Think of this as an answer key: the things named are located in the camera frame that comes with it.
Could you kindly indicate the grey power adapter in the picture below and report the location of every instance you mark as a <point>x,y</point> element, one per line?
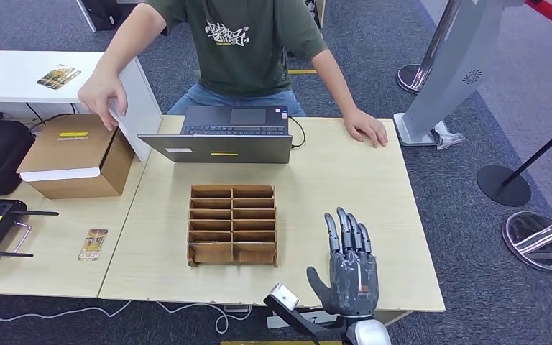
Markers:
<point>237,310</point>

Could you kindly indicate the grey laptop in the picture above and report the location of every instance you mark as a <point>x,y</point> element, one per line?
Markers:
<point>219,150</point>

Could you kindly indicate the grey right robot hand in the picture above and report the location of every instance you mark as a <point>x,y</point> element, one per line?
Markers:
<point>354,281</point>

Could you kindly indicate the beige desk leg panel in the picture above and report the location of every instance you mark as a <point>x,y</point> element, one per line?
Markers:
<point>395,318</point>

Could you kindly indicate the wooden card organizer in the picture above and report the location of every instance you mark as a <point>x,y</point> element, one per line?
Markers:
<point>232,226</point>

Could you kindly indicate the person's right forearm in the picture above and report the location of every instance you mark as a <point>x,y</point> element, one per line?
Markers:
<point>131,43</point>

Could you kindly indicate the person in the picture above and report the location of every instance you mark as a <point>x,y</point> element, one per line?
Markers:
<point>242,57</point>

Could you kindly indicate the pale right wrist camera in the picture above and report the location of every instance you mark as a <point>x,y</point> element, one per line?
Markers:
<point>284,296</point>

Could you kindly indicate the grey kiosk stand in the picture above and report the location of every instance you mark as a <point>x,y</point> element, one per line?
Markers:
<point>452,71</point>

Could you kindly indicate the person's left hand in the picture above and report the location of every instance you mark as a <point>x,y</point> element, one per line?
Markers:
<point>364,126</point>

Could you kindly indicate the white shelf unit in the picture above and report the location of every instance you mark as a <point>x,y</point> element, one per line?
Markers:
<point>19,76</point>

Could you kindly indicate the person's left forearm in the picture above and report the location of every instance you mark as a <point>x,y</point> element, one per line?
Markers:
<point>335,81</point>

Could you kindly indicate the black stanchion with round base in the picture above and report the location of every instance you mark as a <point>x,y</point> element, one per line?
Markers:
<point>502,183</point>

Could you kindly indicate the person's right hand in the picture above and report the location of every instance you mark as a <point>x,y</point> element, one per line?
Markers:
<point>102,95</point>

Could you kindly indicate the brown cardboard box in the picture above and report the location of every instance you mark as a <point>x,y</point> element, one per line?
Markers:
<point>73,154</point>

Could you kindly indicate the black computer tower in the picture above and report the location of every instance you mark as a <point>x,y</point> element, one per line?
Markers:
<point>100,13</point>

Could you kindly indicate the yellow floor tape strip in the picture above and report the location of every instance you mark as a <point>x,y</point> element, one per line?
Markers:
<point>302,72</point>

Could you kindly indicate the clear plastic bag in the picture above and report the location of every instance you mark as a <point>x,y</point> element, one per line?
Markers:
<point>447,139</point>

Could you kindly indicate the chrome stanchion post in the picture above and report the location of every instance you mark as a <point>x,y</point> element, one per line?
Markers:
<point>435,43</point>

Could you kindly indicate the chrome stanchion with mirror base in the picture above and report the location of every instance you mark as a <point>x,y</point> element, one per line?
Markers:
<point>538,243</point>

